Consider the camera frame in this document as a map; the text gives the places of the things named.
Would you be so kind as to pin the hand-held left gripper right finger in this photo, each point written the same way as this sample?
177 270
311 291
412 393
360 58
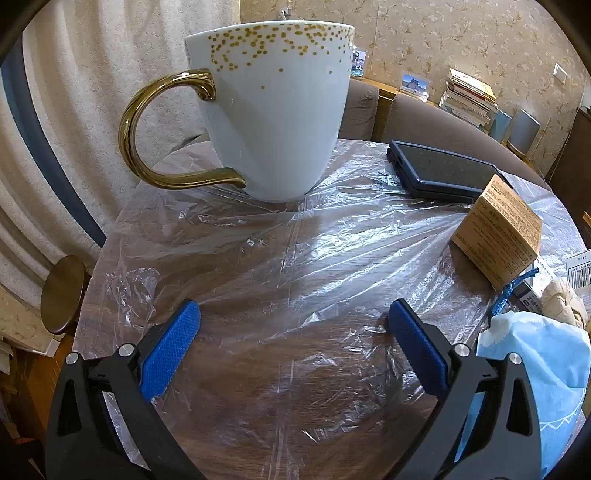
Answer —
418 350

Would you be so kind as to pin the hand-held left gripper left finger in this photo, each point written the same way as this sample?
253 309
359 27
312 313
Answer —
171 350

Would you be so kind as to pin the light blue cloth bag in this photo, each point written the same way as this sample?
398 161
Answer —
545 369

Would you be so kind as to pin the round wooden stool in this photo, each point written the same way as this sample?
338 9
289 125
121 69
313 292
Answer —
64 290

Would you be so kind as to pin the clear plastic table cover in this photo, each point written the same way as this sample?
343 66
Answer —
300 277

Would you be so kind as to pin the brown cardboard box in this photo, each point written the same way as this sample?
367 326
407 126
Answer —
498 235

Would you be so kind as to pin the stack of papers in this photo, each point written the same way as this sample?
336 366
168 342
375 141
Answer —
23 360

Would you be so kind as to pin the crumpled beige paper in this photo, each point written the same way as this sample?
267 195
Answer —
561 300

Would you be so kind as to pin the white box with barcode label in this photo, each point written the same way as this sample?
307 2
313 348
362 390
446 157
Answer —
579 272

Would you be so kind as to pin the dark blue tablet case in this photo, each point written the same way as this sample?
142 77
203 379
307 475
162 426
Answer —
443 168

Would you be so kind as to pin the brown sofa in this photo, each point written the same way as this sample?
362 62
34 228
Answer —
415 120

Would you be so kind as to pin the large grey-blue speaker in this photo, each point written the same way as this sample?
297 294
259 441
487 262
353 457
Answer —
525 131

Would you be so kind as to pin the stack of books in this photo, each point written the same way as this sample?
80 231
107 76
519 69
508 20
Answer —
466 101

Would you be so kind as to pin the dark wooden cabinet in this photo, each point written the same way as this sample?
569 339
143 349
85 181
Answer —
581 152

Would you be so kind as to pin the wooden ledge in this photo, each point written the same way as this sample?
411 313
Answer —
388 92

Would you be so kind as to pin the beige patterned curtain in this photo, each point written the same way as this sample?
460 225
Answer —
92 69

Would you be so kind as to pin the building photo frame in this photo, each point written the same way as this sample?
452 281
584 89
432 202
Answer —
414 85

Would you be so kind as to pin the portrait photo frame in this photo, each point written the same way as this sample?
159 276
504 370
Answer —
359 62

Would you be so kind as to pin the white wall switch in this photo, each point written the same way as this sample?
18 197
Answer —
561 72

